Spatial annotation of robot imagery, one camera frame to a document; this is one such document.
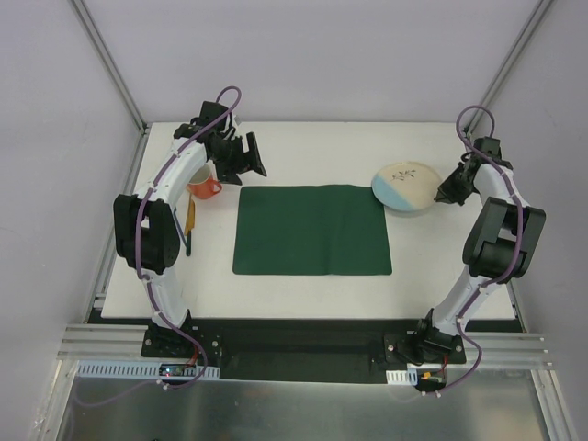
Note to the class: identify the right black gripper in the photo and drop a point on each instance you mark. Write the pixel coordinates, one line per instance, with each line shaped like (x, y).
(455, 184)

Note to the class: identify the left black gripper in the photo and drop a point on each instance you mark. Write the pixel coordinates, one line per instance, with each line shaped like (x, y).
(242, 158)

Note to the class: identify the orange mug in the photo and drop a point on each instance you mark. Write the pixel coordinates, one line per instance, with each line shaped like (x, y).
(203, 185)

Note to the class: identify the cream and blue plate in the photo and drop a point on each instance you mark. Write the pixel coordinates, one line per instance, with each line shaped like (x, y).
(406, 187)

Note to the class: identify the gold knife black handle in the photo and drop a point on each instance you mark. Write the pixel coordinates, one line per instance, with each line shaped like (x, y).
(193, 228)

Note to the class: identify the dark green placemat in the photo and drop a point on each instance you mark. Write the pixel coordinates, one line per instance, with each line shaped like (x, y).
(338, 230)

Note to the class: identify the gold spoon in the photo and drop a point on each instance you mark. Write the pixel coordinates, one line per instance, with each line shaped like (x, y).
(189, 223)

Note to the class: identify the blue fork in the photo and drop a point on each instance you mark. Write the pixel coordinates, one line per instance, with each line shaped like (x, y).
(184, 237)

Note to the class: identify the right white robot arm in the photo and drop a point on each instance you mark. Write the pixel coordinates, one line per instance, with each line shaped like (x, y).
(499, 247)

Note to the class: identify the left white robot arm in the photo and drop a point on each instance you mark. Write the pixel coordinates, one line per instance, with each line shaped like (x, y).
(146, 234)

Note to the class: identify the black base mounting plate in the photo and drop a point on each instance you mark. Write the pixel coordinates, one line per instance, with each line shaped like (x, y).
(297, 350)

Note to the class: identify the right white cable duct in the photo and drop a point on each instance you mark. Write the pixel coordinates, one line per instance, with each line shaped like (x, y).
(407, 377)

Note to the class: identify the white cable duct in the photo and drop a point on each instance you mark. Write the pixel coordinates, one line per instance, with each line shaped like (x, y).
(407, 377)
(144, 370)

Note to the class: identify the right aluminium frame post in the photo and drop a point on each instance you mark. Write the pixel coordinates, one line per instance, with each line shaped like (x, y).
(528, 31)

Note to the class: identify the aluminium frame post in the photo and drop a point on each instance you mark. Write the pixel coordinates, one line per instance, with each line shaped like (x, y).
(528, 31)
(97, 41)

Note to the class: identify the left aluminium frame post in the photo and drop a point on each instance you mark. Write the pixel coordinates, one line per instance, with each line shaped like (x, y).
(97, 41)

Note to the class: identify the aluminium rail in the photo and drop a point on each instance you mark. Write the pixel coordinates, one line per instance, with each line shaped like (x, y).
(102, 341)

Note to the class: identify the left white cable duct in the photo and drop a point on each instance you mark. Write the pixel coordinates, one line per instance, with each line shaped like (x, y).
(144, 370)

